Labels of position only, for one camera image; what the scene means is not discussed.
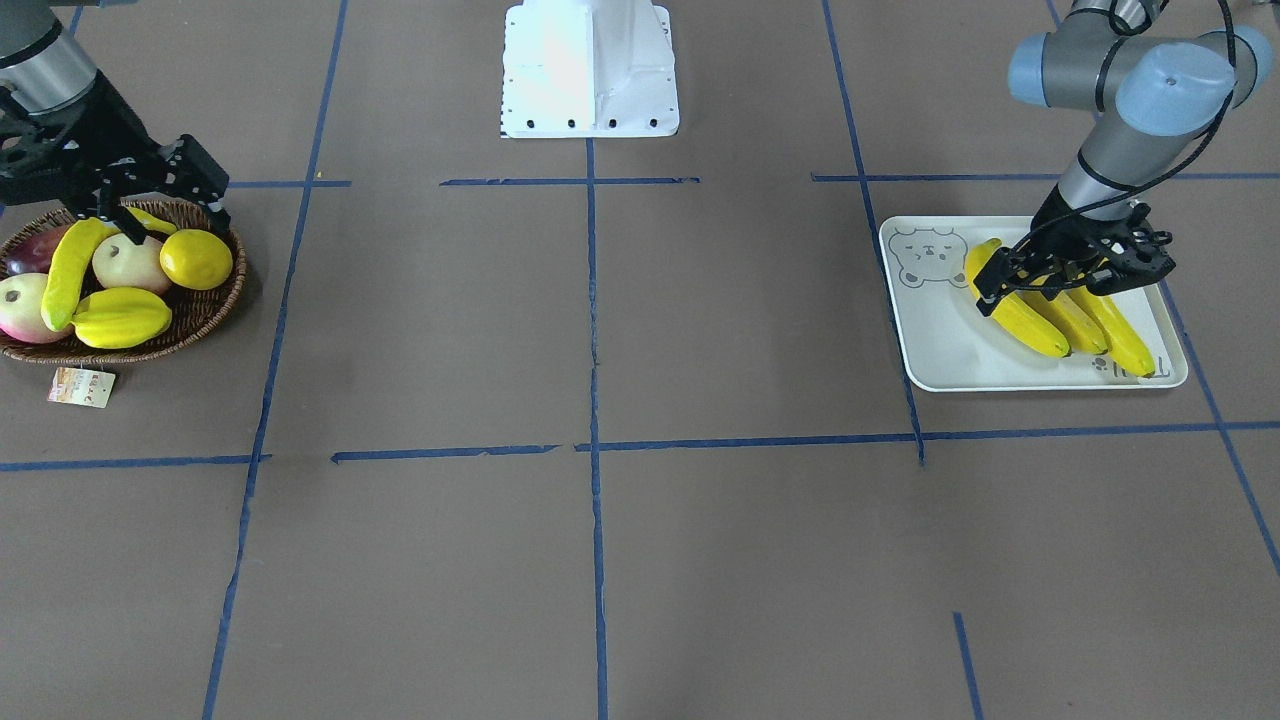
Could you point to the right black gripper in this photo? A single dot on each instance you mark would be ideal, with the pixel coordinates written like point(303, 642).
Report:
point(112, 122)

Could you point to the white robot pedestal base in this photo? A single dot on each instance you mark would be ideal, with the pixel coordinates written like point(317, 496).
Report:
point(588, 69)

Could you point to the white pale apple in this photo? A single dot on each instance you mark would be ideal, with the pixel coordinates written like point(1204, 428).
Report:
point(119, 262)

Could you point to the yellow lemon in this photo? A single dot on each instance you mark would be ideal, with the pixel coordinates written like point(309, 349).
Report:
point(196, 260)

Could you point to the dark red plum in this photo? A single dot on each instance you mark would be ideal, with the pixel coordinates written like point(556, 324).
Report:
point(34, 254)

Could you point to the yellow green starfruit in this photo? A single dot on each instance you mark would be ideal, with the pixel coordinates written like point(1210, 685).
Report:
point(120, 317)

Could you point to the pink white peach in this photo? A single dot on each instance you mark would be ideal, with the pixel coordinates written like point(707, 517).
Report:
point(21, 317)

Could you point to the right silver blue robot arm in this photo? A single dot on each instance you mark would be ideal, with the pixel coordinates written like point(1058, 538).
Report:
point(45, 59)

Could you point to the brown wicker basket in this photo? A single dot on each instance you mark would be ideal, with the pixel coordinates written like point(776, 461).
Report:
point(196, 314)

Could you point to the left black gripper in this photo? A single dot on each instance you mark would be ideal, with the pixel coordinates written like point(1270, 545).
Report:
point(1062, 229)

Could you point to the yellow banana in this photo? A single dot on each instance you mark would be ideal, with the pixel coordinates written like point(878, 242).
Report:
point(1125, 346)
point(1013, 314)
point(1085, 335)
point(72, 261)

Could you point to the white rectangular bear tray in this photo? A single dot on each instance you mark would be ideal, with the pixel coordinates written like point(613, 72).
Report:
point(949, 347)

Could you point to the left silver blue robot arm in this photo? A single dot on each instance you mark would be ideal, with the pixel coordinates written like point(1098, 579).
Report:
point(1160, 101)

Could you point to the paper price tag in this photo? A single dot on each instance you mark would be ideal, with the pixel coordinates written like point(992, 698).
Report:
point(82, 387)

